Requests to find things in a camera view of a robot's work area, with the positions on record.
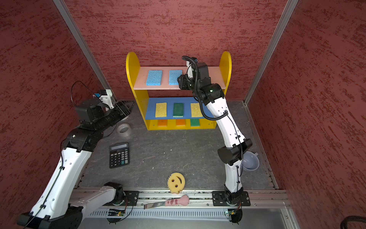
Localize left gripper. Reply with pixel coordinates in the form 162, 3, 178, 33
95, 100, 136, 132

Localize blue sponge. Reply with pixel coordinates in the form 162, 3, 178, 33
146, 70, 163, 86
169, 70, 183, 86

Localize dark green sponge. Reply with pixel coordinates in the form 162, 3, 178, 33
173, 103, 185, 118

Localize orange sponge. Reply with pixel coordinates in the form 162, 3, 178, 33
176, 119, 186, 127
158, 119, 168, 127

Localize light green sponge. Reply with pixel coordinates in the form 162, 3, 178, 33
190, 119, 200, 127

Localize orange sponge front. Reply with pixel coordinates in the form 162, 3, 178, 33
176, 119, 186, 127

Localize yellow smiley face sponge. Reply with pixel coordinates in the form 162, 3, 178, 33
167, 172, 185, 194

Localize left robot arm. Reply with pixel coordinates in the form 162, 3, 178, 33
17, 97, 132, 229

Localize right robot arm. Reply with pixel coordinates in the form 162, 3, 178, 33
177, 56, 252, 206

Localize yellow shelf with coloured boards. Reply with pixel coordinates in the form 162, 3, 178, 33
126, 51, 233, 130

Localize black calculator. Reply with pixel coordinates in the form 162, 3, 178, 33
109, 143, 130, 169

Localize grey mug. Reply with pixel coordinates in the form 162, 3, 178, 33
242, 151, 260, 171

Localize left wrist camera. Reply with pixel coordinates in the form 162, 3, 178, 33
94, 89, 115, 109

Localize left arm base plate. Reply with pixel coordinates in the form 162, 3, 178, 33
103, 190, 140, 207

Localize pink handled scraper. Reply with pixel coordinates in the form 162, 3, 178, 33
144, 195, 190, 210

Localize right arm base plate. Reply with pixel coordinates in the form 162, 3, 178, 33
212, 190, 251, 207

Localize black cable corner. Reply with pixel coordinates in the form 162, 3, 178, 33
340, 215, 366, 229

